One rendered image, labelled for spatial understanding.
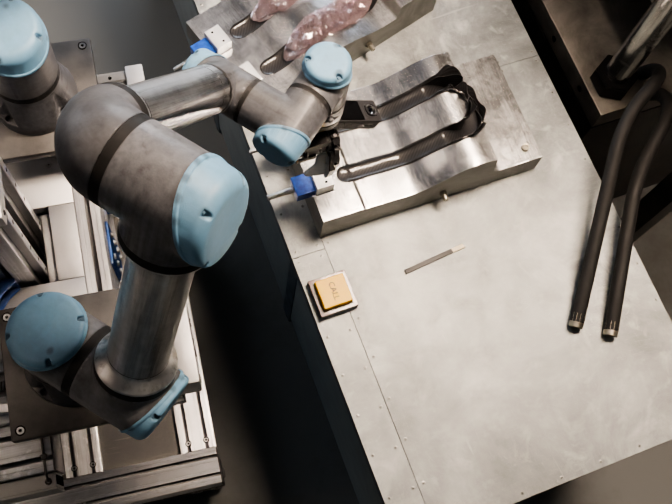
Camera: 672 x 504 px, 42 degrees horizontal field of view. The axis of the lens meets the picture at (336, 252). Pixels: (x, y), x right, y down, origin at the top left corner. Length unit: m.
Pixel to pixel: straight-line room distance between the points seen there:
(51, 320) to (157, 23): 1.83
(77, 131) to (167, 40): 2.00
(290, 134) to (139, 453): 1.22
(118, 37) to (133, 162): 2.06
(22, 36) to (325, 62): 0.49
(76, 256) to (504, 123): 0.92
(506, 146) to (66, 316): 1.01
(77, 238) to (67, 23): 1.46
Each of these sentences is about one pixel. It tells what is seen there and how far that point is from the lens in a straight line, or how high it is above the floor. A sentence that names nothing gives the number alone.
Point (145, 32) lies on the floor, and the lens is 3.01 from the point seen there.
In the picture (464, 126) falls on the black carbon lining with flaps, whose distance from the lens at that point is 1.90.
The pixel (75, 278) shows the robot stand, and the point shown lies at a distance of 1.67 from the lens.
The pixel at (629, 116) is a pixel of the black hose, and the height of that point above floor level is 0.93.
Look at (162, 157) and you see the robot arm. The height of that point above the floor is 1.65.
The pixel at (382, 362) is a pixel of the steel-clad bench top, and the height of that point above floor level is 0.80.
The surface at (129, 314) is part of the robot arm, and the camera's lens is 1.13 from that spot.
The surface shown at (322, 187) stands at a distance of 1.74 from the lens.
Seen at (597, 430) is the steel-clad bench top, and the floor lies 0.80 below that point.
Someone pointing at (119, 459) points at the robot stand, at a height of 0.21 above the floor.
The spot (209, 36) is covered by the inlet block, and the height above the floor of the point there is 0.88.
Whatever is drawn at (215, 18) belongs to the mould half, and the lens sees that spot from 1.99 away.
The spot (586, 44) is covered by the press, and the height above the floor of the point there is 0.79.
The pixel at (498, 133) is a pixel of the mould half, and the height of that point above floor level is 0.86.
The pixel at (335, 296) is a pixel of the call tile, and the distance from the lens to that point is 1.75.
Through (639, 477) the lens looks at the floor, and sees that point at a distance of 2.76.
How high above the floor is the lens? 2.51
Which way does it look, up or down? 70 degrees down
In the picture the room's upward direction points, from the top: 16 degrees clockwise
